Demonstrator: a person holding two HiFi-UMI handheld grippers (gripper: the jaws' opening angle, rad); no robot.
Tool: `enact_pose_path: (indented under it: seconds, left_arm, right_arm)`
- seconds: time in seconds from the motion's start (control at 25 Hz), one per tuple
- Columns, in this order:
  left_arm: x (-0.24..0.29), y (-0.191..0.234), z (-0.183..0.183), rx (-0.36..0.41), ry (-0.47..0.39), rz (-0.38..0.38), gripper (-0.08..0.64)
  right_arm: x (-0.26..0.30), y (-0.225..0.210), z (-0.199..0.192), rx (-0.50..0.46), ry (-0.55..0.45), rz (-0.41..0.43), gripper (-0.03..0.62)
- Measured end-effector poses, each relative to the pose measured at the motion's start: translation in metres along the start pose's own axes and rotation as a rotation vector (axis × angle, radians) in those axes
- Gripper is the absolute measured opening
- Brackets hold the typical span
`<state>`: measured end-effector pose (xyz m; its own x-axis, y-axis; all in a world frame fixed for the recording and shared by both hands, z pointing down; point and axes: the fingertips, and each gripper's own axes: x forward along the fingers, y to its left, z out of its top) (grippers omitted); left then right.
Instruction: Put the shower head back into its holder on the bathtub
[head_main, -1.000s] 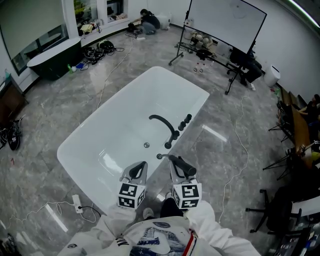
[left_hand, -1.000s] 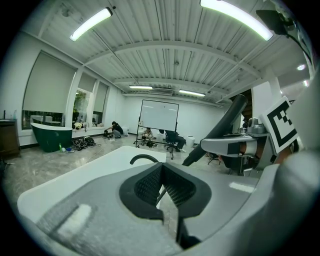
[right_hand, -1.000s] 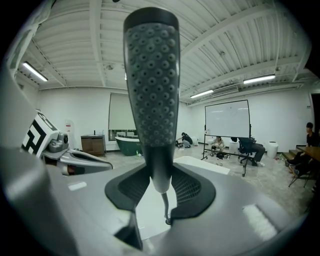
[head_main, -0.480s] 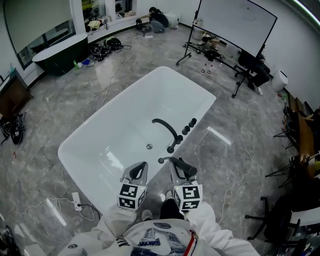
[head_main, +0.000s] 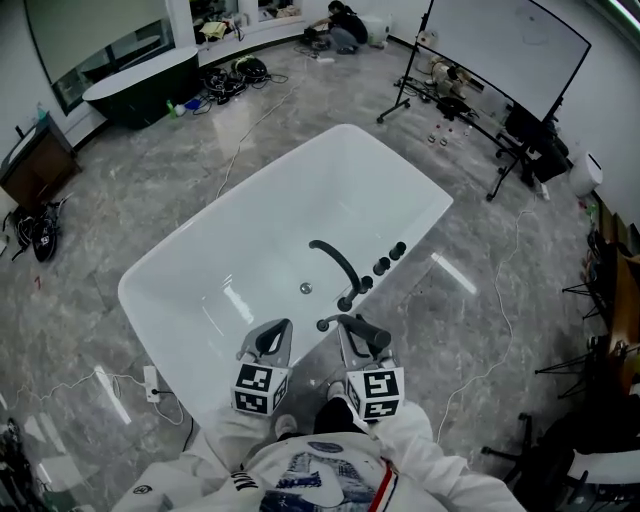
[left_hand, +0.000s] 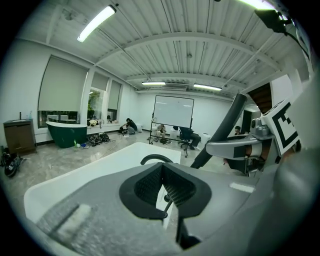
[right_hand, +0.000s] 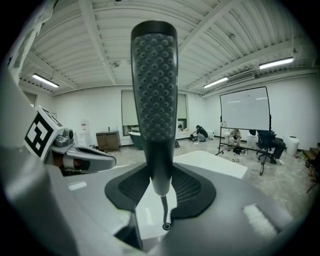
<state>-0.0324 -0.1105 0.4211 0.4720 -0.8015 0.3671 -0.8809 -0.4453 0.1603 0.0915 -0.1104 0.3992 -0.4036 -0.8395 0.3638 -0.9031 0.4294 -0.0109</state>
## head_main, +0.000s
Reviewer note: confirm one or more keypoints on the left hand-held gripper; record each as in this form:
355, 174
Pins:
260, 385

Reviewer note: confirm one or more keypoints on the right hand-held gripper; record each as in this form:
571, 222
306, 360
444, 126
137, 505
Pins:
375, 395

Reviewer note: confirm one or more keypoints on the black handheld shower head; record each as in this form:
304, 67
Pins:
372, 334

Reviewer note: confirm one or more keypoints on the person's right forearm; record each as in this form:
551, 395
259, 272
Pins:
410, 430

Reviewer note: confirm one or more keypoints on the person's left forearm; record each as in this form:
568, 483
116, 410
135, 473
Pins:
235, 435

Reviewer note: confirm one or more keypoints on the round bathtub drain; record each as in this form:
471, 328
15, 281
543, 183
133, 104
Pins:
305, 288

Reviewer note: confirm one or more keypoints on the white bathtub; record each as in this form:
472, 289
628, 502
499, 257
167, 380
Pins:
280, 210

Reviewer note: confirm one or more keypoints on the dark green bathtub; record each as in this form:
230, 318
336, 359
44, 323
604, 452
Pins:
150, 95

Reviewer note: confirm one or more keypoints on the person's right white shoe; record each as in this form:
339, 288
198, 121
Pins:
336, 391

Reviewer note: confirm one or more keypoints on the person's white shoe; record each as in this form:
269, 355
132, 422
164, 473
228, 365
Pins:
336, 391
286, 427

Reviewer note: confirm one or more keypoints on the black curved faucet spout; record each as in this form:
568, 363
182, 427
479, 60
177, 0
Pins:
345, 303

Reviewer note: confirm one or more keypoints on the black faucet knob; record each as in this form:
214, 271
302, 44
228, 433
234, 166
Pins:
366, 283
381, 266
398, 250

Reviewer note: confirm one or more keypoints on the person's black trousers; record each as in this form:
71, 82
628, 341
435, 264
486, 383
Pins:
340, 420

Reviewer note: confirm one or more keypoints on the person's left white shoe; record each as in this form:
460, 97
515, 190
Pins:
286, 427

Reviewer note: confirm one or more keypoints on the white power strip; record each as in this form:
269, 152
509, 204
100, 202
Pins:
151, 385

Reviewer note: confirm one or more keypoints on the person's white printed jacket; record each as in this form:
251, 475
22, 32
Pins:
320, 480

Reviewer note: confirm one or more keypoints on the black swivel chair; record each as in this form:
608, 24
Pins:
555, 465

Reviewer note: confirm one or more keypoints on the black backpack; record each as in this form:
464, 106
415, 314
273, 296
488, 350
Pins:
44, 240

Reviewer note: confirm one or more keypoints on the green bottle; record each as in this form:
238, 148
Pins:
172, 110

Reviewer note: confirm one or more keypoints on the black office chair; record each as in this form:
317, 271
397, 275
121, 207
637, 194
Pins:
540, 145

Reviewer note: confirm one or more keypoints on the white cylindrical appliance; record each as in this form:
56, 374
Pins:
586, 175

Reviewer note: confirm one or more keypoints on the brown wooden vanity cabinet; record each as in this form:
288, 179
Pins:
40, 165

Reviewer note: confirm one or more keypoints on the white ceramic fixture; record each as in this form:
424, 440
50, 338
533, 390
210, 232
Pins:
375, 30

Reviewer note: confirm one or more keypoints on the whiteboard on rolling stand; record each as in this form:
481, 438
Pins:
500, 50

